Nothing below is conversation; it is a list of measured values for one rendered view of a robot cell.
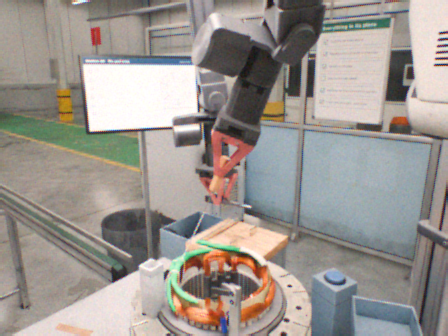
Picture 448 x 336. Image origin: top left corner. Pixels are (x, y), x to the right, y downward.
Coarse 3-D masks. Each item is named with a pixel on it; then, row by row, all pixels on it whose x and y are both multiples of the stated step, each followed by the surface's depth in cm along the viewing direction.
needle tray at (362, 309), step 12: (360, 300) 66; (372, 300) 66; (360, 312) 67; (372, 312) 66; (384, 312) 66; (396, 312) 65; (408, 312) 64; (360, 324) 65; (372, 324) 65; (384, 324) 65; (396, 324) 65; (408, 324) 65
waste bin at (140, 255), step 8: (136, 216) 243; (120, 248) 211; (136, 248) 213; (144, 248) 216; (112, 256) 216; (136, 256) 214; (144, 256) 217; (128, 264) 215; (136, 264) 216; (128, 272) 217
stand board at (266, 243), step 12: (216, 228) 96; (228, 228) 96; (240, 228) 96; (192, 240) 89; (216, 240) 89; (228, 240) 89; (240, 240) 89; (252, 240) 89; (264, 240) 89; (276, 240) 89; (264, 252) 83; (276, 252) 87
